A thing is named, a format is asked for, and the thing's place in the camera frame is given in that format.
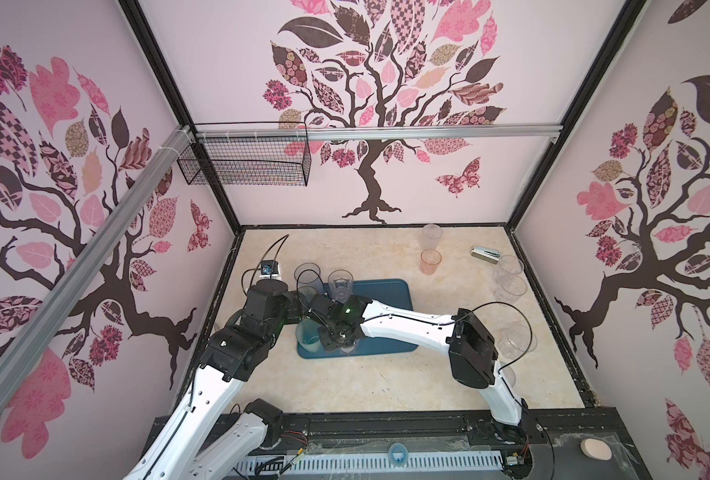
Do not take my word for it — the green translucent cup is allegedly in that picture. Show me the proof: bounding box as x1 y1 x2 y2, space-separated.
295 319 322 353

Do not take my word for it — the clear glass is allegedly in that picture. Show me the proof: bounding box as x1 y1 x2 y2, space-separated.
500 325 538 360
328 269 354 303

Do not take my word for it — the tall blue translucent cup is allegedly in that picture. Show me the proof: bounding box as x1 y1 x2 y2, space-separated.
294 262 325 294

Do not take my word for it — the dark teal plastic tray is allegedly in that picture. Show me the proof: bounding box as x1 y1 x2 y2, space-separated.
295 278 417 360

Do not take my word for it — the clear cup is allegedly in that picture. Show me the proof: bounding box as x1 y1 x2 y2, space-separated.
493 255 524 279
339 343 357 354
494 275 528 303
420 224 443 250

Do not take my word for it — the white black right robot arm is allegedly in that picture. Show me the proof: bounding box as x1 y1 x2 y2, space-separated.
302 294 539 437

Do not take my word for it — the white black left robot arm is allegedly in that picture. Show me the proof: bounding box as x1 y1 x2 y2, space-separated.
126 276 294 479

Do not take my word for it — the pink translucent cup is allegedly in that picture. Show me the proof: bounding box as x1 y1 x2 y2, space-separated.
419 249 443 276

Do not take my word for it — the blue tape roll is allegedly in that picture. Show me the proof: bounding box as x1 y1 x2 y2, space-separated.
387 442 409 468

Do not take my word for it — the silver metal box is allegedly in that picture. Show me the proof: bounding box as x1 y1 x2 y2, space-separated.
471 246 502 265

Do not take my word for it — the beige round disc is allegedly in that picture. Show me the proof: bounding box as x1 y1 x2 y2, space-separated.
580 438 613 461

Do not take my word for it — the grey slotted cable duct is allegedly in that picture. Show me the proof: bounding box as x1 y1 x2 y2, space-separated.
227 451 503 479

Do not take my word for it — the black wire basket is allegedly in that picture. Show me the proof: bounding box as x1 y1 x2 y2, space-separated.
177 120 312 187

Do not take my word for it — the aluminium rail back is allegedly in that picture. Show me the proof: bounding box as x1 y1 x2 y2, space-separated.
196 122 563 141

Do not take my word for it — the aluminium rail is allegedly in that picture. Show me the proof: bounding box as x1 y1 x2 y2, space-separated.
196 122 563 141
0 125 195 439

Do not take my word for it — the aluminium rail left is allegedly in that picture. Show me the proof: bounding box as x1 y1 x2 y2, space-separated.
0 125 195 439

